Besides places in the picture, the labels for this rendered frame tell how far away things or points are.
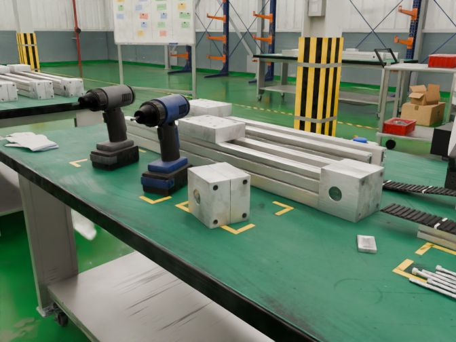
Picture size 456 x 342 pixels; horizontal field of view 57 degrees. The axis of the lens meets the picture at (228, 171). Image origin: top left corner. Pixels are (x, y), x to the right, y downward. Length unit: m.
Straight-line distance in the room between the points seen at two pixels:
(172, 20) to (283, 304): 6.21
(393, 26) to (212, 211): 8.73
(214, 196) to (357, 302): 0.32
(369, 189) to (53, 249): 1.22
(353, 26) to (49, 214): 8.73
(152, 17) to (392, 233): 6.26
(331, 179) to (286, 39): 9.99
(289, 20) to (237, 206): 10.04
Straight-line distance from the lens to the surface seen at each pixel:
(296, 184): 0.93
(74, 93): 2.61
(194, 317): 1.51
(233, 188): 0.80
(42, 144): 1.46
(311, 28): 4.51
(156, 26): 6.83
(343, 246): 0.78
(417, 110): 6.10
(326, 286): 0.66
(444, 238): 0.85
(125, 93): 1.19
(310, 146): 1.13
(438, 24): 9.06
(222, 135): 1.10
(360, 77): 9.70
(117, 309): 1.59
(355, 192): 0.85
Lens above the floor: 1.14
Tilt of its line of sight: 18 degrees down
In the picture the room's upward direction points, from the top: straight up
